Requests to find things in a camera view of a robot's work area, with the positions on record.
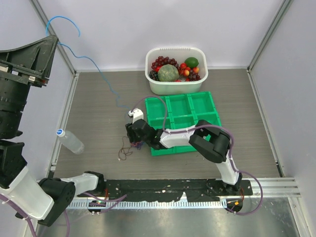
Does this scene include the blue cable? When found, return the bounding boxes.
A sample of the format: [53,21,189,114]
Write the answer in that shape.
[46,16,133,110]

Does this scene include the red cherries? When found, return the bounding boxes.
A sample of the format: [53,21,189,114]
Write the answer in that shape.
[177,63,201,82]

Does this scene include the green lime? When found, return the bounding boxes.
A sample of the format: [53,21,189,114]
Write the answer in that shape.
[185,57,199,68]

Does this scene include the white cable duct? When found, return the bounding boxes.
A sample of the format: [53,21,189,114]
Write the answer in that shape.
[67,199,227,210]

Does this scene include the red grape bunch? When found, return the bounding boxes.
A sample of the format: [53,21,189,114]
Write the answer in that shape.
[151,56,180,71]

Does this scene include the white plastic basin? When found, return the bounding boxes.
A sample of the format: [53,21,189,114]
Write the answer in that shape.
[145,47,208,95]

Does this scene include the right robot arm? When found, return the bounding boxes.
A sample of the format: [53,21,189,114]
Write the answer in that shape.
[125,119,242,195]

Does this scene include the dark grape bunch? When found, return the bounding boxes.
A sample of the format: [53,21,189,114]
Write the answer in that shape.
[149,70,159,81]

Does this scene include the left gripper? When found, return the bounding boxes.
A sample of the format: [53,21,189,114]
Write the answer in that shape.
[0,32,61,134]

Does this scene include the clear plastic bottle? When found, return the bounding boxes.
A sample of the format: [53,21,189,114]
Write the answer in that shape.
[56,129,84,155]

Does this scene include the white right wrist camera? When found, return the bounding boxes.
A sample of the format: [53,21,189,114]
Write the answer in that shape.
[128,108,144,124]

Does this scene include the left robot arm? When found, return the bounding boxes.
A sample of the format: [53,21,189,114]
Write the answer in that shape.
[0,36,105,227]

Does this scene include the purple left arm hose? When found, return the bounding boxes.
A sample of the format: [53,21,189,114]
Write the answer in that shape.
[0,192,71,237]

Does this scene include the green compartment tray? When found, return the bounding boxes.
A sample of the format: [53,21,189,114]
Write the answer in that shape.
[144,91,222,157]

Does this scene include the green melon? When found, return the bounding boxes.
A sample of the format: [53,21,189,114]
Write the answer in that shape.
[158,65,179,82]

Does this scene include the brown cable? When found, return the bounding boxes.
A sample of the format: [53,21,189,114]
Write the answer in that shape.
[117,137,134,162]

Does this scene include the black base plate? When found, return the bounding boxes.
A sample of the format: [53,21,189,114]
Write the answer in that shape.
[88,179,253,202]

